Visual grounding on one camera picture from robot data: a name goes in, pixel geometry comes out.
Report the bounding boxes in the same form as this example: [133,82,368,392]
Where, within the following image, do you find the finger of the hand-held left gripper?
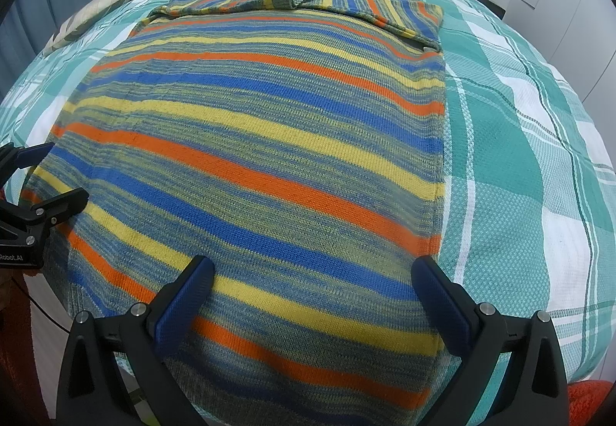
[0,142,57,189]
[19,187,90,231]

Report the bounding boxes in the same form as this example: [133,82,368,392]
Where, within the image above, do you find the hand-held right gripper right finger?
[412,255,569,426]

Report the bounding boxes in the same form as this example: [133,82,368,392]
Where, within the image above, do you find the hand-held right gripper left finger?
[57,255,215,426]

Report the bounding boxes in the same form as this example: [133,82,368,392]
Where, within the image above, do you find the striped knitted sweater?
[22,0,446,426]

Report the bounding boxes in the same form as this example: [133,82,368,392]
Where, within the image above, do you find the teal plaid bed blanket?
[0,0,616,384]

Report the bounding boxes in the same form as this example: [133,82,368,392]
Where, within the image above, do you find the person's orange fleece clothing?
[567,380,616,426]

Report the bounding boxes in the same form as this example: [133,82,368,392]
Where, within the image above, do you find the black cable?
[12,274,74,333]

